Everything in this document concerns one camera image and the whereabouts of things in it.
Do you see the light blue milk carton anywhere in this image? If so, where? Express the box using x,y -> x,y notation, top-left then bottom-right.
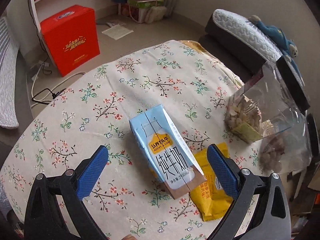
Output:
129,105 -> 206,199

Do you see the person's left hand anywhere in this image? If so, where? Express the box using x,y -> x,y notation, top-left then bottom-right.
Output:
121,235 -> 137,240

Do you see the yellow snack packet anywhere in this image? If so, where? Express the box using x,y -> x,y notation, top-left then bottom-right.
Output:
190,148 -> 233,222

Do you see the clear jar with brown nuts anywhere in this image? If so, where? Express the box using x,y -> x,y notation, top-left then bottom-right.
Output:
259,113 -> 319,174

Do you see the floral tablecloth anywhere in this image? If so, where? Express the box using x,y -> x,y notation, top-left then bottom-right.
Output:
1,40 -> 263,239

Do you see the clear jar with green contents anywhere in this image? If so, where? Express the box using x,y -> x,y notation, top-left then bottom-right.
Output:
225,56 -> 310,144

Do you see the dark ottoman with quilted cover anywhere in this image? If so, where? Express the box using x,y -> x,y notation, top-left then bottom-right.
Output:
199,9 -> 283,82

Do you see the blue monkey plush toy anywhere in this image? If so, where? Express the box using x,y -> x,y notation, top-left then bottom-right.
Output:
248,15 -> 301,76

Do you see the red gift box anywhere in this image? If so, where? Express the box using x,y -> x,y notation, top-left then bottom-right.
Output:
40,5 -> 100,76

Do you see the white paper on floor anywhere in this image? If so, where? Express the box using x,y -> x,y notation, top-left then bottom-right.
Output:
101,24 -> 133,40

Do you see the striped grey mattress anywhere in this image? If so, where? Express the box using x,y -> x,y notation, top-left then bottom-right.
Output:
0,16 -> 19,129

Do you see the black cable on floor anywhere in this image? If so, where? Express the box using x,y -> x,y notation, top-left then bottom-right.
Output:
31,62 -> 67,105

